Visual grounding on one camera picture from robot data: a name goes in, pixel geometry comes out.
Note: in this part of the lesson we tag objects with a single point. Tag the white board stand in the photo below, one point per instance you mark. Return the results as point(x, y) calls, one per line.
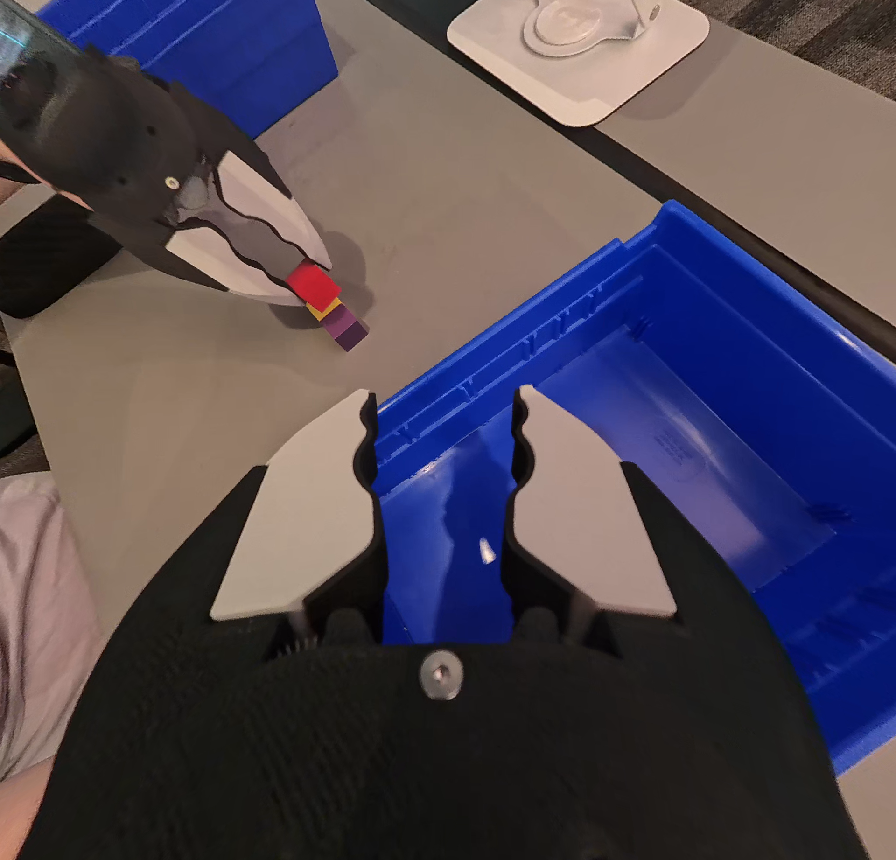
point(595, 83)

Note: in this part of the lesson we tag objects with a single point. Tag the yellow cube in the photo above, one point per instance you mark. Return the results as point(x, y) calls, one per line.
point(329, 308)

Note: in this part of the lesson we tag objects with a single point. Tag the person's left hand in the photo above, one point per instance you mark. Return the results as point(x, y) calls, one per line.
point(28, 198)

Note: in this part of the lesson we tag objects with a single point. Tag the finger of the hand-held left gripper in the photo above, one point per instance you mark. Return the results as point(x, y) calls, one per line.
point(273, 209)
point(231, 265)

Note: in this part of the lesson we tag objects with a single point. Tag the person's light grey clothing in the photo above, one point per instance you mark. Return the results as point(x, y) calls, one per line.
point(42, 629)

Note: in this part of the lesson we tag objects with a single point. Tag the purple cube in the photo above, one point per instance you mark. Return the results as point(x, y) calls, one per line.
point(346, 331)

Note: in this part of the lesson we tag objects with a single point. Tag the red cube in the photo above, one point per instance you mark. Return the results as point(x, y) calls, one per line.
point(311, 286)

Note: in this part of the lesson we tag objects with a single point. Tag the blue plastic bin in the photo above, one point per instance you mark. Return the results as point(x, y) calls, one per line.
point(231, 41)
point(735, 300)

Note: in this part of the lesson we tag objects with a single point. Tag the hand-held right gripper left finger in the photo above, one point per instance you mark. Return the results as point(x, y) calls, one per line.
point(308, 524)

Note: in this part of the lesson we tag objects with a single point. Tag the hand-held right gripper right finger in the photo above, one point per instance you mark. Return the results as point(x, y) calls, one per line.
point(588, 524)

